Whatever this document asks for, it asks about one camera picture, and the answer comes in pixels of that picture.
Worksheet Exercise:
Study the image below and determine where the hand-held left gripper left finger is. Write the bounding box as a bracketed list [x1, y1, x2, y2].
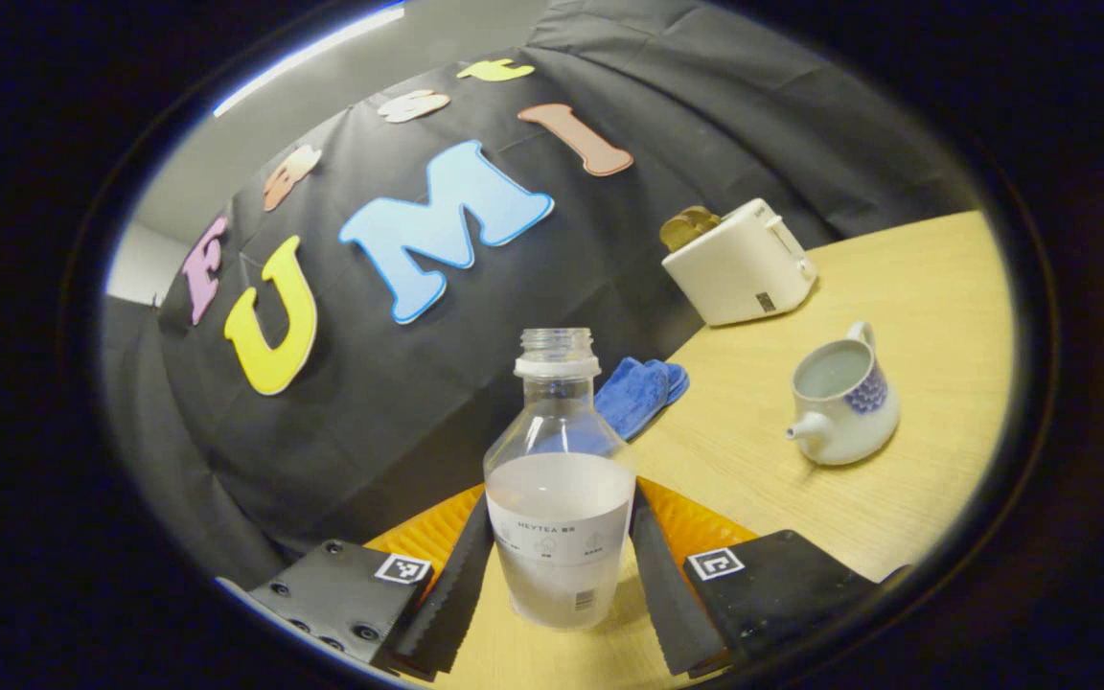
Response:
[245, 484, 496, 682]

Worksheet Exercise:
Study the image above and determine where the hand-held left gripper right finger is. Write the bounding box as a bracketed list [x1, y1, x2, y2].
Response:
[630, 476, 885, 678]

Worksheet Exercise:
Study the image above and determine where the clear plastic water bottle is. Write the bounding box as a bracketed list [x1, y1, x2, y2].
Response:
[483, 328, 638, 632]

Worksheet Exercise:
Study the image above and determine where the white blue-patterned teacup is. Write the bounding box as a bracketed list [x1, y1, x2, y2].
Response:
[786, 321, 902, 468]

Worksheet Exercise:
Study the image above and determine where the black backdrop cloth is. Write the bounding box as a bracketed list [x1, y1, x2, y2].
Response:
[97, 0, 986, 591]

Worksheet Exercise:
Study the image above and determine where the blue folded towel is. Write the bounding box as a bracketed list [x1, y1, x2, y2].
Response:
[594, 356, 691, 443]

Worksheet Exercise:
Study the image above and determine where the cream white toaster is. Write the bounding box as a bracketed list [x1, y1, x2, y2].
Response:
[662, 198, 818, 328]

